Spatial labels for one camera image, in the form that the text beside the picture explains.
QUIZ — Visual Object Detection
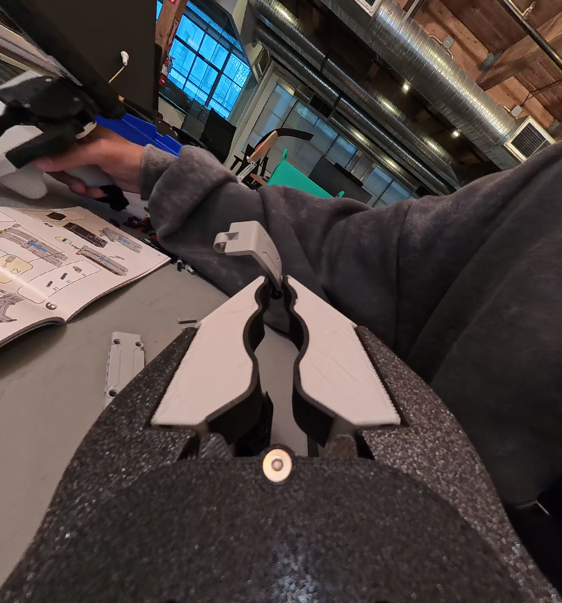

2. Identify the person's grey sweater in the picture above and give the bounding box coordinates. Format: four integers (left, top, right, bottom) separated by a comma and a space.
257, 134, 562, 519

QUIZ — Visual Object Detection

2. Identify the grey curved panel piece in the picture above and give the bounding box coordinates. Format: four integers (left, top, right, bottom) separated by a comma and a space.
213, 220, 285, 292

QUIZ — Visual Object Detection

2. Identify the large paned window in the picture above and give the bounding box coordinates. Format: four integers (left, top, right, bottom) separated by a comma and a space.
156, 0, 252, 119

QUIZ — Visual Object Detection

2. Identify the silver air duct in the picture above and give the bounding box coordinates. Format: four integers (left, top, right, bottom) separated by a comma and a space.
248, 0, 522, 189

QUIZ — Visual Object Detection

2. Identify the person's right forearm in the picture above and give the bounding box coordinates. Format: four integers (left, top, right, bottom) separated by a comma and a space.
139, 144, 371, 330

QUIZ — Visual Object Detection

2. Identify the white ceiling air vent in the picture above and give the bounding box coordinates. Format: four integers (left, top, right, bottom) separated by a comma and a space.
504, 117, 558, 164

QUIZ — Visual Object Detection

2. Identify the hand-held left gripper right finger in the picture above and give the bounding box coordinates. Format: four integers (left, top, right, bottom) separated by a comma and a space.
285, 275, 401, 447

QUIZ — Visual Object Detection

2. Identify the person's right hand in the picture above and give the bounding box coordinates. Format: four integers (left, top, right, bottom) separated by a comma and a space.
31, 126, 146, 199

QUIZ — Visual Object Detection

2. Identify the dark cloth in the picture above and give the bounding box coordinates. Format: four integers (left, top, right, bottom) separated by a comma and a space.
505, 495, 562, 603

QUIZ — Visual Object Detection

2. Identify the instruction booklet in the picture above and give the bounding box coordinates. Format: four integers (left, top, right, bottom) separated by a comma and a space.
0, 205, 171, 361

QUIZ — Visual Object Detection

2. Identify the black partition panel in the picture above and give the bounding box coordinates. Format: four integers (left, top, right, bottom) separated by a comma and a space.
0, 0, 163, 119

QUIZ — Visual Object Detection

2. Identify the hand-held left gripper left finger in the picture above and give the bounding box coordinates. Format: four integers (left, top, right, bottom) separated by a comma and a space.
151, 275, 268, 446

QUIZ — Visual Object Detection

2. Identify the pile of small building pins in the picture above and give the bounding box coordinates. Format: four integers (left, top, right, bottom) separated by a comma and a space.
109, 211, 198, 275

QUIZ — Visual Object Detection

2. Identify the green surface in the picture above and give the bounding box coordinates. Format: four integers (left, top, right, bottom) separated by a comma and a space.
266, 149, 346, 200

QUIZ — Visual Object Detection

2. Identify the blue plastic bin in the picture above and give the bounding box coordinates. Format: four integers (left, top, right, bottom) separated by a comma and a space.
95, 113, 183, 157

